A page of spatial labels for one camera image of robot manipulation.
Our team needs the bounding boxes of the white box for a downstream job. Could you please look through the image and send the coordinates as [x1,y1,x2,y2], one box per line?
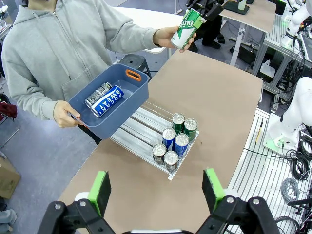
[259,59,276,82]

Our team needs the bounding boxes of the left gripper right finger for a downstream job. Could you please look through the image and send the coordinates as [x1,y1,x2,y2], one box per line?
[195,167,281,234]

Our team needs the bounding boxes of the brown cardboard box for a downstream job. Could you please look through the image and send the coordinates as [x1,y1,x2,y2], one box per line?
[0,156,22,199]

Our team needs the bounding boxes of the bystander in black clothes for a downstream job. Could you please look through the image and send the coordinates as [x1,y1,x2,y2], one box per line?
[195,14,229,51]

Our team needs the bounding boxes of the person's right forearm gray sleeve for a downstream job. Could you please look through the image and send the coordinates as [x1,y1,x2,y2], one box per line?
[7,70,59,120]

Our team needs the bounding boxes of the person's left hand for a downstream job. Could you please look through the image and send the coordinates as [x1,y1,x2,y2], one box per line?
[153,25,197,54]

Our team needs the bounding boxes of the person's right hand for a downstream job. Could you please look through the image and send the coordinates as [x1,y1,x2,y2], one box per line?
[53,100,85,129]

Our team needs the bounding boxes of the aluminium slotted mounting platform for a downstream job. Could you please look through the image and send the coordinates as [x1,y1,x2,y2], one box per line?
[226,107,312,234]

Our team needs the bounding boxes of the black cable bundle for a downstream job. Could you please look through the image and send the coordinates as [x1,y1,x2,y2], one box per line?
[285,134,312,181]

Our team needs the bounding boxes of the black stool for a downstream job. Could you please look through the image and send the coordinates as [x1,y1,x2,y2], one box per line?
[120,54,153,81]

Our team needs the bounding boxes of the person's gray hoodie torso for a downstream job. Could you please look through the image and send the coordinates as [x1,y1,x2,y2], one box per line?
[1,0,127,117]

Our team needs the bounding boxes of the large white table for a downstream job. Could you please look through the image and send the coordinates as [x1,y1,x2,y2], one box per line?
[111,6,186,55]

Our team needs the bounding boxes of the yellow handled tool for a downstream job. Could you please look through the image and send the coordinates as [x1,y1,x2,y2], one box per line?
[254,118,264,145]

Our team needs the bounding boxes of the black Pepsi can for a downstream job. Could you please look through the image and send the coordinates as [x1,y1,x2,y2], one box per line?
[152,143,167,166]
[163,151,179,173]
[84,81,113,108]

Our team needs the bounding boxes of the person's black trousers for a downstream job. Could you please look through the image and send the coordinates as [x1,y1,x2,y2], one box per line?
[81,125,102,145]

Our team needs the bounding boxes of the aluminium frame table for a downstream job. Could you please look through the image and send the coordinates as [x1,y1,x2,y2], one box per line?
[252,13,312,100]

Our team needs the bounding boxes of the gray coiled cable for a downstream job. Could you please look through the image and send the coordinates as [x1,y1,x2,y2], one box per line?
[281,177,305,203]

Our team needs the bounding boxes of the clear white can dispenser rack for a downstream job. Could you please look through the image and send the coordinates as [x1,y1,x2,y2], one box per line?
[108,101,200,181]

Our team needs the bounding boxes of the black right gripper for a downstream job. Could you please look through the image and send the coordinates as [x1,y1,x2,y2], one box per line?
[182,0,224,28]

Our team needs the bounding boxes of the person's left forearm gray sleeve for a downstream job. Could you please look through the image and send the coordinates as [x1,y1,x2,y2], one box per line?
[107,24,160,53]

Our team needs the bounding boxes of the blue Pocari Sweat can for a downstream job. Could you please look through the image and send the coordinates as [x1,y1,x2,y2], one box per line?
[90,85,125,118]
[174,133,190,158]
[161,127,177,151]

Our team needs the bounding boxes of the blue plastic bin orange handles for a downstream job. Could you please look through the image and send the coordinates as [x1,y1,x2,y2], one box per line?
[68,63,150,140]

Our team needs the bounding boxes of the brown top background desk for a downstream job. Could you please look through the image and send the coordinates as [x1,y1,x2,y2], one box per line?
[218,0,277,66]

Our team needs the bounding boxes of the green beverage can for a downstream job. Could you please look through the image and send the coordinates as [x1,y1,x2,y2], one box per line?
[170,8,203,49]
[184,118,198,142]
[171,112,186,134]

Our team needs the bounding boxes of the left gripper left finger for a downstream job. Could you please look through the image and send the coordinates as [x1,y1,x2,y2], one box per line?
[36,170,115,234]

